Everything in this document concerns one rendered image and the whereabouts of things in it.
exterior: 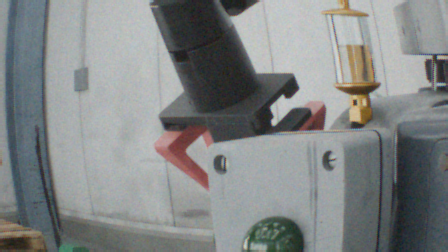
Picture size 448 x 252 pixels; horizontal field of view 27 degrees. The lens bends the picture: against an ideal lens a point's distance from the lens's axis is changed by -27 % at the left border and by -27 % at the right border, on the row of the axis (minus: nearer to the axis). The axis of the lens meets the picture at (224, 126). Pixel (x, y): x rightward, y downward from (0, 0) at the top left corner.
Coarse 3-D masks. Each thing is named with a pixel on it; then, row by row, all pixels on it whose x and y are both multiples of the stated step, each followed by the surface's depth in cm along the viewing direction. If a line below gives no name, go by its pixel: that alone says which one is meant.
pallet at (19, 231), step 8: (0, 224) 663; (8, 224) 663; (16, 224) 667; (0, 232) 619; (8, 232) 621; (16, 232) 624; (24, 232) 628; (32, 232) 631; (40, 232) 635; (0, 240) 651; (8, 240) 657; (16, 240) 652; (24, 240) 658; (32, 240) 626; (40, 240) 632; (24, 248) 626; (32, 248) 628; (40, 248) 631
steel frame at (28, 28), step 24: (24, 0) 905; (24, 24) 878; (24, 48) 881; (24, 72) 883; (24, 96) 884; (24, 120) 884; (24, 144) 910; (24, 168) 916; (24, 192) 923; (48, 192) 905; (24, 216) 921; (48, 216) 901
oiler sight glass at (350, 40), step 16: (336, 16) 53; (352, 16) 53; (336, 32) 53; (352, 32) 53; (368, 32) 53; (336, 48) 53; (352, 48) 53; (368, 48) 53; (336, 64) 53; (352, 64) 53; (368, 64) 53; (336, 80) 54; (352, 80) 53; (368, 80) 53
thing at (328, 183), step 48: (240, 144) 48; (288, 144) 47; (336, 144) 45; (384, 144) 47; (240, 192) 49; (288, 192) 47; (336, 192) 45; (384, 192) 47; (240, 240) 49; (336, 240) 45; (384, 240) 48
